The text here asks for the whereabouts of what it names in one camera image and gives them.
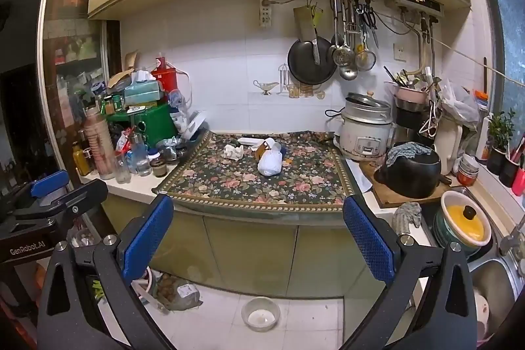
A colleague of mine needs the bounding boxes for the grey blue rag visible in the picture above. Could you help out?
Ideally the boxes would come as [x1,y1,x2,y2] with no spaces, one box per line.
[386,141,437,166]

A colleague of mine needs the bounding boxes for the white power strip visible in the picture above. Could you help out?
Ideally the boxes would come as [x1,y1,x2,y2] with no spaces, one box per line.
[259,0,273,28]

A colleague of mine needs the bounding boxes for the metal mesh strainer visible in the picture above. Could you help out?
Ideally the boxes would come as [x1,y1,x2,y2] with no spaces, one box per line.
[353,20,377,72]

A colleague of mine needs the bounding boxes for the red plastic container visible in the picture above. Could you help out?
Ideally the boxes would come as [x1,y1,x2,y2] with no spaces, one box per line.
[151,57,178,105]

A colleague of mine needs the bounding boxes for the black wok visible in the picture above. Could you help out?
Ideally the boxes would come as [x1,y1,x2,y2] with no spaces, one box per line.
[287,37,338,85]

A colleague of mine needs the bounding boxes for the clear drinking glass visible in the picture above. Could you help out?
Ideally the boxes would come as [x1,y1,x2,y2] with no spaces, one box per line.
[114,153,132,184]

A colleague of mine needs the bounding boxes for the clear plastic bottle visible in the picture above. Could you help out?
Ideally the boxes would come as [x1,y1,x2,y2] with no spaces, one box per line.
[130,133,153,177]

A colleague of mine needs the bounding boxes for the beige base cabinet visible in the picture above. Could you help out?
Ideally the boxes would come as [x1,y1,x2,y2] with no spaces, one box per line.
[102,194,411,299]

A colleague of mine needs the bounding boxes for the window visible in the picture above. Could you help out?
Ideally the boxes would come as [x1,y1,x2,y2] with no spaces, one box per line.
[472,0,525,121]

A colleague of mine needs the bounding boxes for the metal slotted spoon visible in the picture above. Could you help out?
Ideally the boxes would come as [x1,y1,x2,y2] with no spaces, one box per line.
[331,0,355,68]

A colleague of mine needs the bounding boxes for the black clay pot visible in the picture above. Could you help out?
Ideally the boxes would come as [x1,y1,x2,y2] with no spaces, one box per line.
[373,147,452,199]

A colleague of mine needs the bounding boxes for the stack of pink cups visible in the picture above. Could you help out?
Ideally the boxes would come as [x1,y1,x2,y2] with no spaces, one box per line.
[84,106,117,180]

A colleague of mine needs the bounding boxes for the thin clothesline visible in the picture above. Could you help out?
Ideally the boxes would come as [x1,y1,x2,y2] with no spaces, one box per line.
[371,10,525,86]

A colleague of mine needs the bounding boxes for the steel faucet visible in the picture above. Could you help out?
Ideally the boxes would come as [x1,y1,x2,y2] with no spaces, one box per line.
[498,211,525,256]

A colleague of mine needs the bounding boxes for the plastic bag of food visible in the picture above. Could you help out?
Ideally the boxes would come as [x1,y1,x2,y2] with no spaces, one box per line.
[154,272,201,312]

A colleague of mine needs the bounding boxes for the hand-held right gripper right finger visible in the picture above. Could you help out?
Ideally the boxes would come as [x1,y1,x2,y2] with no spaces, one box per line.
[342,195,478,350]

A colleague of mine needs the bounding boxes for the translucent plastic bag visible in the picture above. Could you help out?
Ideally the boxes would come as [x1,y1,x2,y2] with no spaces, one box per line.
[441,81,480,129]

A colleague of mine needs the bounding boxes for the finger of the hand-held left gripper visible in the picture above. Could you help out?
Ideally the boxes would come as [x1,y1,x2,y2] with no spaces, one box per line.
[0,170,70,211]
[10,178,109,228]

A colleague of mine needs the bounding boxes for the green box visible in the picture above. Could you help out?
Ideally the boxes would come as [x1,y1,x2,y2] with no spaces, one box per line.
[106,103,179,149]

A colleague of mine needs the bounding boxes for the stack of small bowls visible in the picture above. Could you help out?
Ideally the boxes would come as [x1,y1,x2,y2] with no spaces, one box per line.
[456,155,480,187]

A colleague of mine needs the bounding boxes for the white rice cooker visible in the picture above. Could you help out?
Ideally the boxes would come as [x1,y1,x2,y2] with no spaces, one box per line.
[334,90,394,162]

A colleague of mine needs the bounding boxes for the grey dish cloth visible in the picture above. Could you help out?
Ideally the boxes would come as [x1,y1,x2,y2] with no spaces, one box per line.
[391,202,423,236]

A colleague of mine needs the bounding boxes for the clear plastic bowl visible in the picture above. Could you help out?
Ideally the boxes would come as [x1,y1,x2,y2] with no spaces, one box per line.
[241,296,282,332]

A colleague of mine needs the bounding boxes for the yellow oil bottle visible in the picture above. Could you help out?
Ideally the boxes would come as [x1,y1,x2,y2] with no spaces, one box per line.
[72,143,93,177]

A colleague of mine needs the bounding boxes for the teal tissue box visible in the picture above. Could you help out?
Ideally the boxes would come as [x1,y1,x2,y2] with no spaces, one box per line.
[123,81,161,107]

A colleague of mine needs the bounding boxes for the pot with yellow lid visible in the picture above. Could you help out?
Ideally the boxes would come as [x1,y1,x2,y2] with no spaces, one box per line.
[432,191,493,256]

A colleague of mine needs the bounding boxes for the steel sink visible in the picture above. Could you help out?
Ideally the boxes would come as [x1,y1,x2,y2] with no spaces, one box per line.
[468,247,525,338]

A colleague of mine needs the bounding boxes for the kitchen cleaver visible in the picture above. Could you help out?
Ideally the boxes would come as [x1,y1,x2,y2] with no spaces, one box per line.
[293,5,324,64]

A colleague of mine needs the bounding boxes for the white thermos jug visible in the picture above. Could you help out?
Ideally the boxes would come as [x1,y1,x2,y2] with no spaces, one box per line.
[434,116,464,174]

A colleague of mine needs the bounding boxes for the wall water heater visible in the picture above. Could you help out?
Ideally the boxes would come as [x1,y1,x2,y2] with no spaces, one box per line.
[383,0,446,18]

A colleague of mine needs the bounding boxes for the glass jar with dark lid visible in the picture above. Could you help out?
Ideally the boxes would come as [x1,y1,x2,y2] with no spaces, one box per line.
[148,157,168,178]

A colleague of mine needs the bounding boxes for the glass door display cabinet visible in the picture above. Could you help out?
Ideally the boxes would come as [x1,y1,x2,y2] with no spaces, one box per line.
[37,0,121,178]

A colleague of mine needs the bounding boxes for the white plastic bag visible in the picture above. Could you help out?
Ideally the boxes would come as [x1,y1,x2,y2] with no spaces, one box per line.
[257,137,284,176]

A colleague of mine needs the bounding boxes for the pink utensil bowl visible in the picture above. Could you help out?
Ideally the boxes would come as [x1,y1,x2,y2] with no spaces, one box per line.
[394,81,429,105]

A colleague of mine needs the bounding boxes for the pink rimmed bin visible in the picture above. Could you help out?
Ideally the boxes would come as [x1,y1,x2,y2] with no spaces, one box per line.
[131,268,154,299]

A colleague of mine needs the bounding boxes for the wooden cutting board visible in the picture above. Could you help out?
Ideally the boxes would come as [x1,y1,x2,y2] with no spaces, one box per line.
[361,161,464,209]

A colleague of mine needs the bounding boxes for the kitchen scissors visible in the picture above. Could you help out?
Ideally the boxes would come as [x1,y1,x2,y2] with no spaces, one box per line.
[357,3,380,47]

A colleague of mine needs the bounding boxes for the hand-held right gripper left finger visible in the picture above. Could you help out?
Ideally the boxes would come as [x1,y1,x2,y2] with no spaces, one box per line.
[37,194,175,350]

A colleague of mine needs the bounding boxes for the small potted plant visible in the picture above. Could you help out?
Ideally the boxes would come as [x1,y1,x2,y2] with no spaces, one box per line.
[486,110,516,175]

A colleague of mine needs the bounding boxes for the floral table cloth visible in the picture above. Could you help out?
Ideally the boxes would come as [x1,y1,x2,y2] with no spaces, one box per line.
[152,131,364,213]

